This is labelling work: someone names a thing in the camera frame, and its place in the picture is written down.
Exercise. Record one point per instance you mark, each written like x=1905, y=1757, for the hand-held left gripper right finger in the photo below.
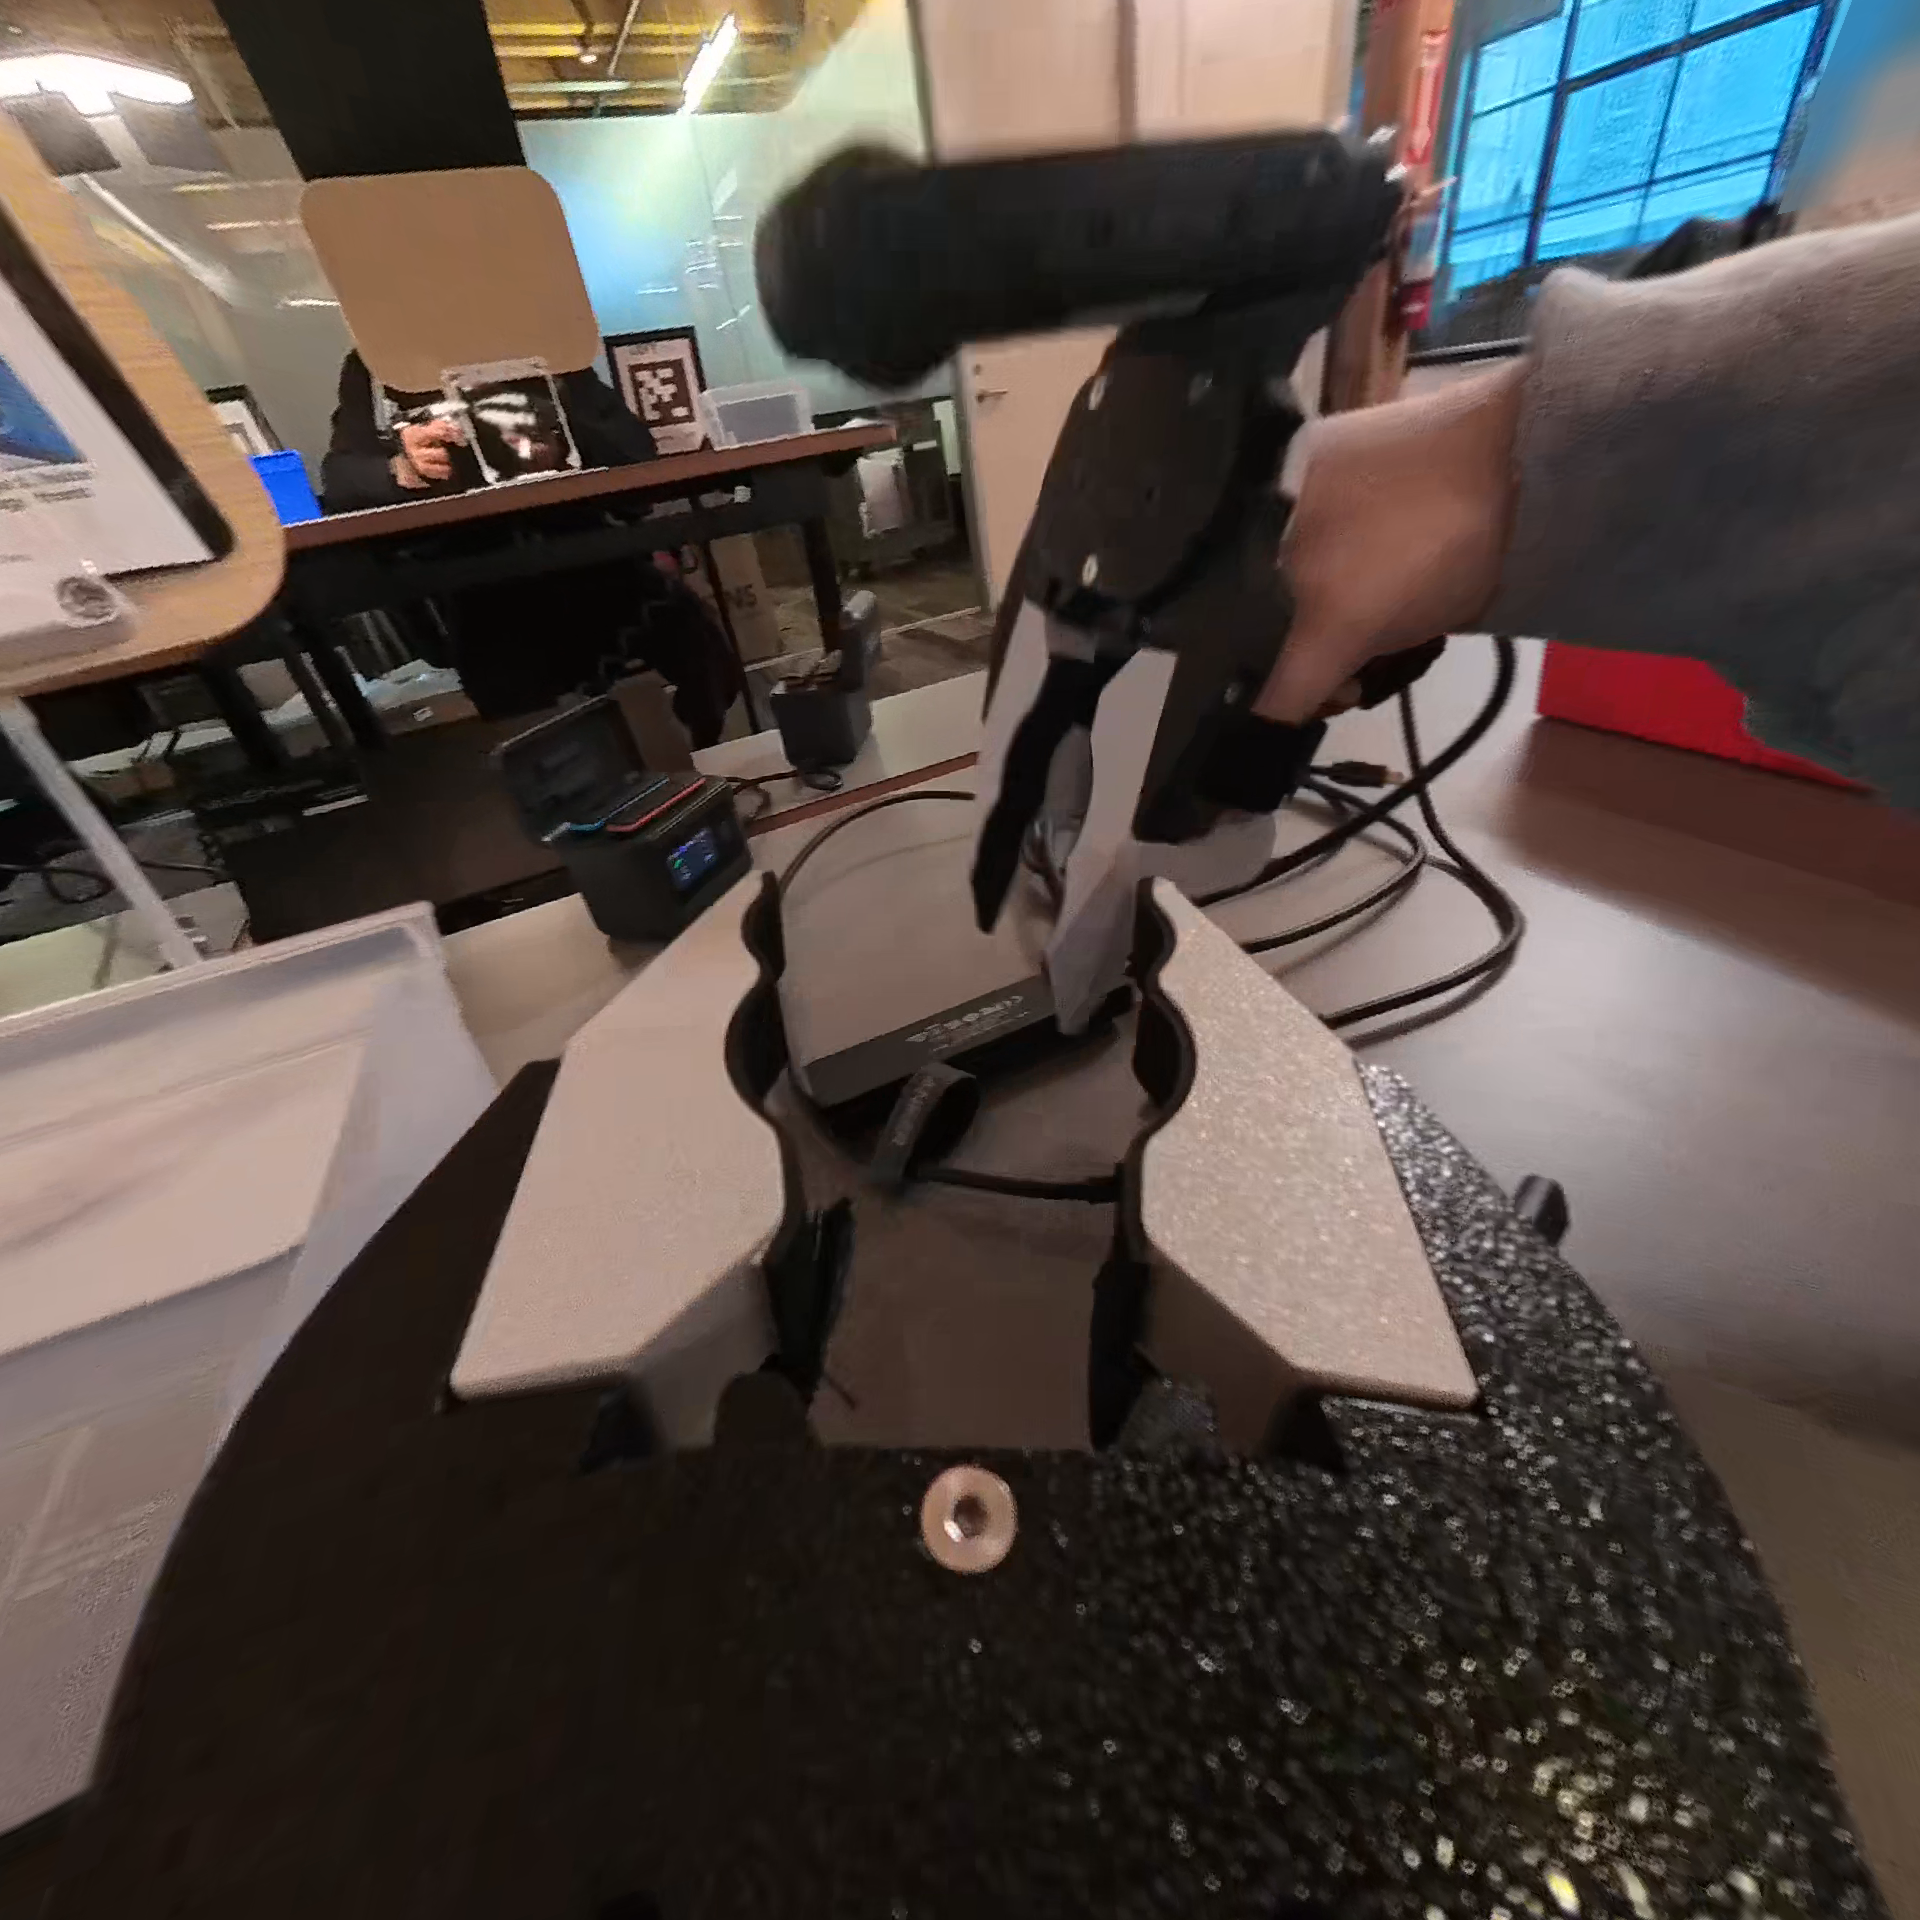
x=1276, y=1202

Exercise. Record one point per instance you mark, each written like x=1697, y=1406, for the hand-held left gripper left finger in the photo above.
x=630, y=1171

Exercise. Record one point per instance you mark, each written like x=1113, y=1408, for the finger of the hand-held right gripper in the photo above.
x=1118, y=902
x=1017, y=682

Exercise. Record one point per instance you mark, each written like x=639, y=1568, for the black usb hub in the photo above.
x=932, y=1051

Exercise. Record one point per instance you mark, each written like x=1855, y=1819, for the red plastic bin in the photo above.
x=1650, y=698

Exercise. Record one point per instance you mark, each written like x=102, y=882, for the person's right forearm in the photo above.
x=1724, y=495

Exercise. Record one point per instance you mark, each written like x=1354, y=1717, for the person's right hand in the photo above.
x=1394, y=524

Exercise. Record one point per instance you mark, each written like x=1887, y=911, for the black cylindrical container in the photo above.
x=821, y=706

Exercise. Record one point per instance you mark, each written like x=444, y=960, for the cardboard box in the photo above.
x=744, y=592

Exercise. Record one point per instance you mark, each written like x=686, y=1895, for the black battery charger case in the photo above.
x=645, y=870

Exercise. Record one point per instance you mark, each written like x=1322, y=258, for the clear plastic box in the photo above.
x=757, y=418

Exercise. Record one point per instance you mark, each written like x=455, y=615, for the brown wooden table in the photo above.
x=674, y=480

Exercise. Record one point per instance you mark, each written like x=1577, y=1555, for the clear plastic bin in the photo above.
x=181, y=1126

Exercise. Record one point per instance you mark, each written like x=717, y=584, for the framed black white marker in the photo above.
x=656, y=390

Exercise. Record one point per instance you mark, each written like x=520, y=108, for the large paned window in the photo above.
x=1622, y=135

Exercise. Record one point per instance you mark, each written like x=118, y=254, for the blue plastic bin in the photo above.
x=284, y=487

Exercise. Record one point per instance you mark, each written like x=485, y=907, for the wooden framed poster stand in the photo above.
x=90, y=451

